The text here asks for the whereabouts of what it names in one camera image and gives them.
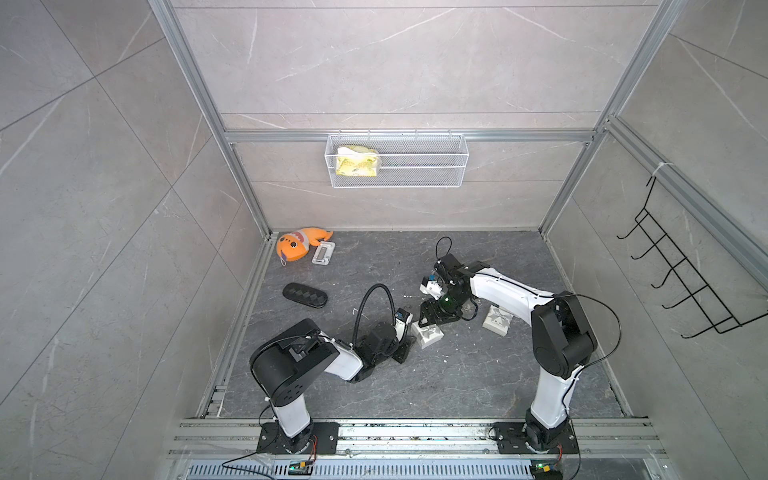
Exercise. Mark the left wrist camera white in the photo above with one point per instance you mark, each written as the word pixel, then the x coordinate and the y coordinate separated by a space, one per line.
pixel 403 320

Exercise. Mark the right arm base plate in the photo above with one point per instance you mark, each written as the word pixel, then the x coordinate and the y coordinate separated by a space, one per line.
pixel 519 437

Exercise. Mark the black wall hook rack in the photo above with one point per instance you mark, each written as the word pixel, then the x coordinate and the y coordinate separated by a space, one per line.
pixel 717 315

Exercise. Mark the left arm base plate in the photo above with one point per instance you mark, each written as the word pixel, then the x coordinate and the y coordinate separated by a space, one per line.
pixel 300 438

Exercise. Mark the white vent grille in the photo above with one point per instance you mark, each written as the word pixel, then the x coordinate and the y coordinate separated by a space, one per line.
pixel 365 469

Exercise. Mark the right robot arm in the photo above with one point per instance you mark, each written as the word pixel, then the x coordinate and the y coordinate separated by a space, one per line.
pixel 562 337

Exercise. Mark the yellow crumpled bag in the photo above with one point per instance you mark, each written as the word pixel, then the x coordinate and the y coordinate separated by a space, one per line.
pixel 357 161

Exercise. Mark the small white rectangular tray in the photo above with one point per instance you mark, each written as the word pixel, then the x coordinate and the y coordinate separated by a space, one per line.
pixel 323 253

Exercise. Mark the orange plush toy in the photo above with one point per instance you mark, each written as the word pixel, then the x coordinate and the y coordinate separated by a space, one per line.
pixel 296 245

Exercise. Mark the white gift box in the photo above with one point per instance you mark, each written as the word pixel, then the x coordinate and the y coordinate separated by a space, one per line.
pixel 498 320
pixel 427 335

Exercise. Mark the metal front rail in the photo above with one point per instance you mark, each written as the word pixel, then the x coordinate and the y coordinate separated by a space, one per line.
pixel 419 438

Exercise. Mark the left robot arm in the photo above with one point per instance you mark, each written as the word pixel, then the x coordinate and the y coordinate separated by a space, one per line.
pixel 286 366

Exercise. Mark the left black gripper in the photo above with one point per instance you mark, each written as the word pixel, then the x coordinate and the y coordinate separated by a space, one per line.
pixel 405 348

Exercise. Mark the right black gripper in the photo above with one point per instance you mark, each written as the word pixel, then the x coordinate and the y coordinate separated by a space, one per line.
pixel 433 315

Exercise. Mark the black oval ridged object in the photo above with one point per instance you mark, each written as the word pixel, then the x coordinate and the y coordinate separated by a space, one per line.
pixel 305 295

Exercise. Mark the white wire mesh basket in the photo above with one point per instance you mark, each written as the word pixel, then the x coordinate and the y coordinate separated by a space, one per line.
pixel 408 160

